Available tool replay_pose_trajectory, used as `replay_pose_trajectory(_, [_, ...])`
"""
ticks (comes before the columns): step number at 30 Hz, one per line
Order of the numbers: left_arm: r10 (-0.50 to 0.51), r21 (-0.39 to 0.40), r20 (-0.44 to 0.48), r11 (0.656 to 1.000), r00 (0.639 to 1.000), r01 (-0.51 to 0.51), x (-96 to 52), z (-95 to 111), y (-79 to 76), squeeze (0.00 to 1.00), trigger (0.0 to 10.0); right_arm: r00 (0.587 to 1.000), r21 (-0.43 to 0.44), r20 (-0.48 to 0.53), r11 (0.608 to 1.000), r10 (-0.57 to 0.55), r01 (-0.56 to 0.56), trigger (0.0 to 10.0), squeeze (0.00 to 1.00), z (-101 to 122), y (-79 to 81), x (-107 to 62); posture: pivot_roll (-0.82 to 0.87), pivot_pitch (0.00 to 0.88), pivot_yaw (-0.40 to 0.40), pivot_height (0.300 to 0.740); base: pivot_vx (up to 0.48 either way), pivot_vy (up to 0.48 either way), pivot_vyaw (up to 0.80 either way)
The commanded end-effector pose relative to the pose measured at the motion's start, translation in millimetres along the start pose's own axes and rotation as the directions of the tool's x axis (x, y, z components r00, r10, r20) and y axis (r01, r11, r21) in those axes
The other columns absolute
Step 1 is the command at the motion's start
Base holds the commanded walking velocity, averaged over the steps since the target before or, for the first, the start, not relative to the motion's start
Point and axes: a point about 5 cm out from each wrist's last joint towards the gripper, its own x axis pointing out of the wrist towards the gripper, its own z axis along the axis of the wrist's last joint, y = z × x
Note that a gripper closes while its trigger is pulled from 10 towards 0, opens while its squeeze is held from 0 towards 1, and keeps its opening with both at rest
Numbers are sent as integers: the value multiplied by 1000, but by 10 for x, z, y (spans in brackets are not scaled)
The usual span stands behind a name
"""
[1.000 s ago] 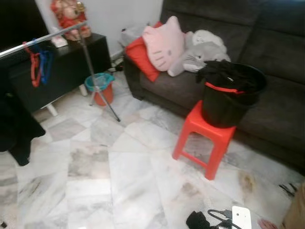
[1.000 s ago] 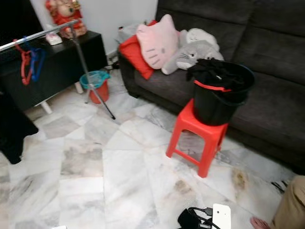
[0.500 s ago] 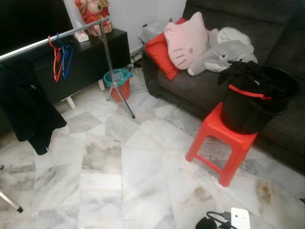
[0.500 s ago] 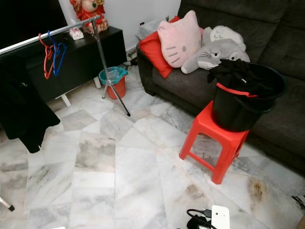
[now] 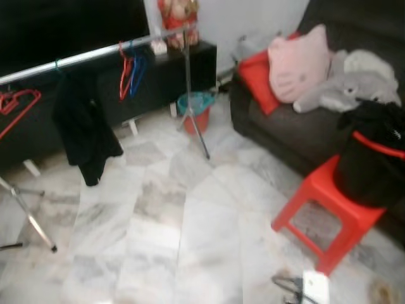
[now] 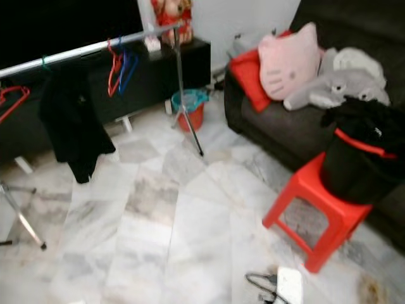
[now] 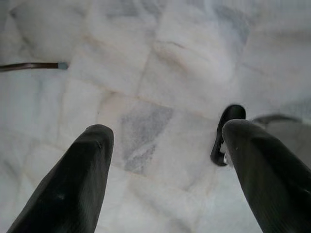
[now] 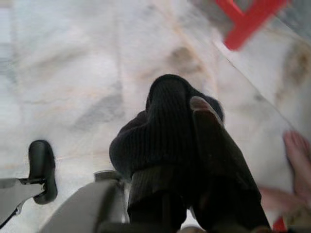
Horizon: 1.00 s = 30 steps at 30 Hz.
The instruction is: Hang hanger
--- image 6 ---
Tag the black clothes pile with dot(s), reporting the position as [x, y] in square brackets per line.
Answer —
[364, 117]

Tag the green plastic hanger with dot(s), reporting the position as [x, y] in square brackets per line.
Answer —
[44, 61]

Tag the silver metal clothes rack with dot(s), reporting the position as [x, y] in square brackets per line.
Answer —
[88, 49]

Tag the black TV cabinet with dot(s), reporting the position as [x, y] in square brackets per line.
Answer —
[158, 79]

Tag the grey white plush animal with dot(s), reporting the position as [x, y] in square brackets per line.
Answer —
[345, 82]

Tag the red plastic stool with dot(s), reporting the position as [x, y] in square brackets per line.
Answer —
[319, 199]

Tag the pink cat face cushion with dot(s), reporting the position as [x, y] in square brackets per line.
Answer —
[288, 63]

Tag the light grey pillow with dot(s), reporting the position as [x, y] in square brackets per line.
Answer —
[242, 43]

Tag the red laughing buddha figurine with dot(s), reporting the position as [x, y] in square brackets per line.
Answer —
[172, 20]

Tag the red plastic bucket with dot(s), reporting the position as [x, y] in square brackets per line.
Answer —
[193, 121]

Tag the white pink tissue box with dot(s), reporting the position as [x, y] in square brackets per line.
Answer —
[152, 44]

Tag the red plastic hanger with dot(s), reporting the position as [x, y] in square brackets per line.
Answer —
[112, 82]
[18, 102]

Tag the teal plastic bucket liner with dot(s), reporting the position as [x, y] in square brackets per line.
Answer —
[193, 98]

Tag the black laundry bucket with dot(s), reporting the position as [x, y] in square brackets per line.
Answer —
[354, 177]

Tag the black flat television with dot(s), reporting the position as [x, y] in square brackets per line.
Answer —
[63, 28]

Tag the blue plastic hanger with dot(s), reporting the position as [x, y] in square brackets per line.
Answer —
[131, 69]

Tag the dark grey fabric sofa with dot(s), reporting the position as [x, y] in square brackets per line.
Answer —
[285, 133]

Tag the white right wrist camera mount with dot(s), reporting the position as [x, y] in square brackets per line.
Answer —
[289, 286]

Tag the black t-shirt green logo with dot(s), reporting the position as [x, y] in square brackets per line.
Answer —
[76, 126]

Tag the red cushion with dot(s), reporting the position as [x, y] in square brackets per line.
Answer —
[250, 79]

